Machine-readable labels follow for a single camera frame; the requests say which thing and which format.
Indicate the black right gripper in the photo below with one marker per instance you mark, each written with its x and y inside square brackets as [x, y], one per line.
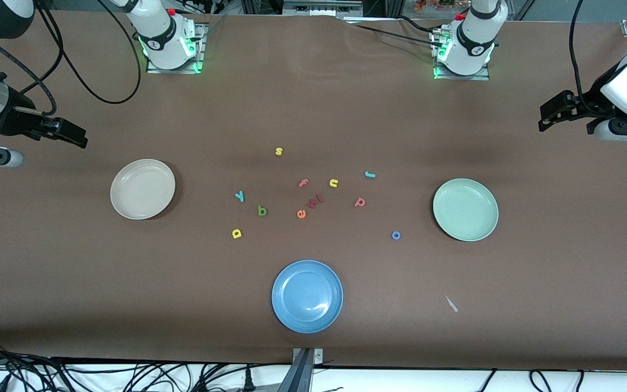
[18, 119]

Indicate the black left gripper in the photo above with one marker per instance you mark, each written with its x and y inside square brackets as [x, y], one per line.
[585, 106]

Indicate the yellow letter d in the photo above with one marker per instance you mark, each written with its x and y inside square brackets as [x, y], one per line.
[235, 234]

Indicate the green letter b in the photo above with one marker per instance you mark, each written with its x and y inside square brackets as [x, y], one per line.
[262, 212]

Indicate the pink letter p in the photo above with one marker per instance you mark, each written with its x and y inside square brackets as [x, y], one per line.
[359, 202]

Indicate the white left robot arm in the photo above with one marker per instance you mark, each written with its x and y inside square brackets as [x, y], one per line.
[474, 38]

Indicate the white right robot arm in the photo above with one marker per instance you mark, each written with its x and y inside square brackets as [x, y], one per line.
[161, 32]

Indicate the beige brown plate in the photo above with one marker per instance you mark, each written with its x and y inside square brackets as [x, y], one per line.
[139, 190]

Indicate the light green plate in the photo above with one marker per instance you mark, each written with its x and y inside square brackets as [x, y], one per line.
[466, 209]

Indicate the orange decoration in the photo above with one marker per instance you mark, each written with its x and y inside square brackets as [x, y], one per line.
[428, 5]

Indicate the white paper scrap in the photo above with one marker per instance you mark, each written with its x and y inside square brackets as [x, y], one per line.
[451, 304]

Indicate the brown table cover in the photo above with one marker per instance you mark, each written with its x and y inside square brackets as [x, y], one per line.
[313, 98]

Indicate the blue plate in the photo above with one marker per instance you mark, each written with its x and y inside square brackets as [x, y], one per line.
[307, 296]

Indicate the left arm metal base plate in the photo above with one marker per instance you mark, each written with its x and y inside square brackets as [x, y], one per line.
[455, 77]

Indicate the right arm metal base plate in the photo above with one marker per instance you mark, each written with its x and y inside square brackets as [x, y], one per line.
[202, 51]

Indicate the aluminium frame rail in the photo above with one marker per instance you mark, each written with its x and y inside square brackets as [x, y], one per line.
[319, 8]

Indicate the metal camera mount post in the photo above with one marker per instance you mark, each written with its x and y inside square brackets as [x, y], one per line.
[302, 375]

